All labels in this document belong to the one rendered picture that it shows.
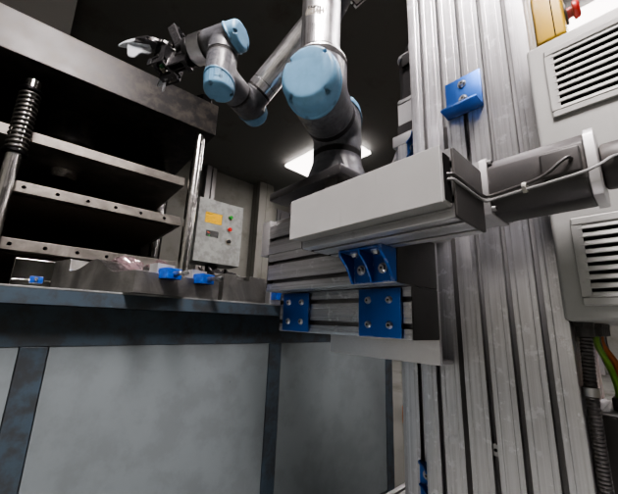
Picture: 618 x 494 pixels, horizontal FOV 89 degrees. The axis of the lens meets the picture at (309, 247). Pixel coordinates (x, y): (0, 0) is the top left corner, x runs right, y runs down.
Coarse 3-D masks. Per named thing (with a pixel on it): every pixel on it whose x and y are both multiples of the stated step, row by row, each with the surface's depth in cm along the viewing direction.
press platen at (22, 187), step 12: (24, 192) 136; (36, 192) 139; (48, 192) 141; (60, 192) 144; (72, 204) 148; (84, 204) 149; (96, 204) 152; (108, 204) 156; (120, 204) 159; (132, 216) 162; (144, 216) 166; (156, 216) 169; (168, 216) 173
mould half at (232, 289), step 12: (228, 276) 103; (240, 276) 140; (228, 288) 103; (240, 288) 106; (252, 288) 109; (264, 288) 112; (228, 300) 102; (240, 300) 105; (252, 300) 108; (264, 300) 111
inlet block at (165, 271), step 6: (150, 264) 84; (156, 264) 82; (162, 264) 83; (150, 270) 83; (156, 270) 82; (162, 270) 81; (168, 270) 80; (174, 270) 81; (180, 270) 83; (162, 276) 80; (168, 276) 80; (174, 276) 81; (180, 276) 83
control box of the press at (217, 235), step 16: (208, 208) 196; (224, 208) 202; (240, 208) 210; (208, 224) 194; (224, 224) 201; (240, 224) 208; (192, 240) 190; (208, 240) 192; (224, 240) 199; (240, 240) 207; (192, 256) 185; (208, 256) 191; (224, 256) 197; (208, 272) 194
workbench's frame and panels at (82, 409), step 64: (0, 320) 67; (64, 320) 73; (128, 320) 82; (192, 320) 92; (256, 320) 105; (0, 384) 65; (64, 384) 72; (128, 384) 80; (192, 384) 90; (256, 384) 102; (320, 384) 119; (384, 384) 142; (0, 448) 64; (64, 448) 70; (128, 448) 78; (192, 448) 87; (256, 448) 99; (320, 448) 114; (384, 448) 136
